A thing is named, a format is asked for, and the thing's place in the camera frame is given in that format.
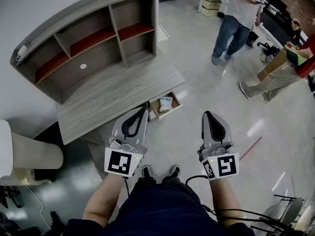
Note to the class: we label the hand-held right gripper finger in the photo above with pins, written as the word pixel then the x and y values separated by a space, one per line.
pixel 221 129
pixel 206 131

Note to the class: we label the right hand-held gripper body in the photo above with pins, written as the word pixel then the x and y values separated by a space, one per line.
pixel 225 166

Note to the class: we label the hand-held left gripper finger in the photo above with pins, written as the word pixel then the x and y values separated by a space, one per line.
pixel 118 125
pixel 143 131

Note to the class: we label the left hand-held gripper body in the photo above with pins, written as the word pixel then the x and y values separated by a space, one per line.
pixel 123 162

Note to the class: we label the white packet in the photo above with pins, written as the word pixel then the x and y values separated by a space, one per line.
pixel 165 104

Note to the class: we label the wooden desk drawer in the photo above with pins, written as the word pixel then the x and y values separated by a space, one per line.
pixel 177 102

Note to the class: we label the person's right forearm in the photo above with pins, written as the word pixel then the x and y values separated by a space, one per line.
pixel 225 200

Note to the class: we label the person's left forearm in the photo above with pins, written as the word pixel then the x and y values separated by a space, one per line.
pixel 101 200

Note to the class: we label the green shoulder bag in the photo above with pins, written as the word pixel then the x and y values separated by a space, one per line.
pixel 296 58

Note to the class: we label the person's black left shoe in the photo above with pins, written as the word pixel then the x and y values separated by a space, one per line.
pixel 147 172

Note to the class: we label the person's black shoe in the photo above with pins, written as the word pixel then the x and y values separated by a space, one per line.
pixel 147 172
pixel 175 170

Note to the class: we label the grey wooden desk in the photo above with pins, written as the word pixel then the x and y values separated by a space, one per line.
pixel 118 95

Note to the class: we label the red floor tape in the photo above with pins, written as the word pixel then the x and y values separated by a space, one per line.
pixel 251 148

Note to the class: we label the person's black right shoe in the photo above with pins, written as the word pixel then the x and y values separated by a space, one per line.
pixel 175 170

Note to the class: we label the person's navy clothing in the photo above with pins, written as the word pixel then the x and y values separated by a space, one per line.
pixel 160 210

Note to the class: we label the white round sticker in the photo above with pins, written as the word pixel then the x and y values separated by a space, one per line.
pixel 83 66

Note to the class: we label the grey wooden shelf hutch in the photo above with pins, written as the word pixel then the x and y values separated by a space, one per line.
pixel 98 55

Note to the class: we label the grey metal chair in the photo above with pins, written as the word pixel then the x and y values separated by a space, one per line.
pixel 292 210

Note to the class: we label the brown cardboard box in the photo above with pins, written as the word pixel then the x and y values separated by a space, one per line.
pixel 273 66

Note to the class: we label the beige padded chair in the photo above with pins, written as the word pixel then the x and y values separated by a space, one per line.
pixel 32 151

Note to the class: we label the black office chair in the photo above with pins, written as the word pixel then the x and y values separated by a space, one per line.
pixel 269 50

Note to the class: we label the white power adapter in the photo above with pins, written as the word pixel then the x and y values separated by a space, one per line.
pixel 22 51

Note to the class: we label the pale yellow crates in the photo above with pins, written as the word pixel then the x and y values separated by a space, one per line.
pixel 210 6

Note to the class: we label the black desk with monitors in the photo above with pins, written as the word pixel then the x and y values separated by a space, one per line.
pixel 278 16

